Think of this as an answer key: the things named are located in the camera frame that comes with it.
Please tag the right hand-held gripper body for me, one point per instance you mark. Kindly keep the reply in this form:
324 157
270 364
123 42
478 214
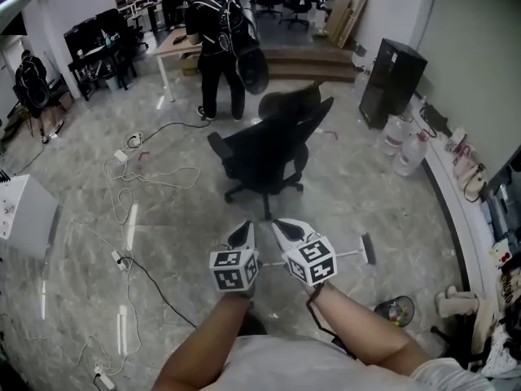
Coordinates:
311 259

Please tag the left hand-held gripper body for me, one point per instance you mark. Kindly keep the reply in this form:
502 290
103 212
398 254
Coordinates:
232 269

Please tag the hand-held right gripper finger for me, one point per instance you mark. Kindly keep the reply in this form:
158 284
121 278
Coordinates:
297 224
279 236

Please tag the person's left forearm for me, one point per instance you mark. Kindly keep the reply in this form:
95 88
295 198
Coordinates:
195 346

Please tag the person's right forearm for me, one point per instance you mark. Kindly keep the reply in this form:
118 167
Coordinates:
362 328

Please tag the black mesh waste bin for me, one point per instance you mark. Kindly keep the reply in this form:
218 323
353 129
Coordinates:
395 310

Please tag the person's white shirt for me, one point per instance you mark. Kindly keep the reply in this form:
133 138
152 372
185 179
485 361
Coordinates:
309 367

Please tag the white power strip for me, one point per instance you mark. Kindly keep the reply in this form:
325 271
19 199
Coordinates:
119 259
105 378
121 155

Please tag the clear water jug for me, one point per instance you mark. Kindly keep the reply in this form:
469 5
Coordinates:
411 155
395 137

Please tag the beige boots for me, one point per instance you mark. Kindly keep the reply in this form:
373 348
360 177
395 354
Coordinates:
454 301

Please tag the wooden steps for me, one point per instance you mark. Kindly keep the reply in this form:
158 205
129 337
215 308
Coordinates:
305 65

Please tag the black cabinet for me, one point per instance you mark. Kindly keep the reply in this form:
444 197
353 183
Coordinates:
390 84

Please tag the cardboard box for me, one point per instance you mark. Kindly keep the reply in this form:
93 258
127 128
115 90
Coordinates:
190 65

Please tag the pink handbag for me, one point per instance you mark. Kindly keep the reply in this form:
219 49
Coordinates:
464 163

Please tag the beige handbag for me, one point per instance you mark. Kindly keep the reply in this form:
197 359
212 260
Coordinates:
474 181

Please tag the green waste bin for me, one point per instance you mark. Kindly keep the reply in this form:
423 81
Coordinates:
112 83

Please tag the wooden desk with white legs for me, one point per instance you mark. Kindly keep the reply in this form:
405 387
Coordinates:
175 46

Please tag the white cabinet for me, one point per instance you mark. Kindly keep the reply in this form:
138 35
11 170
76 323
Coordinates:
24 214

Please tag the leaning wooden frames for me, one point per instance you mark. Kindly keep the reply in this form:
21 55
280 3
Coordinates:
350 14

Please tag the black shelf unit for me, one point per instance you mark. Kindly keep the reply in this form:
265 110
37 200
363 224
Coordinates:
93 47

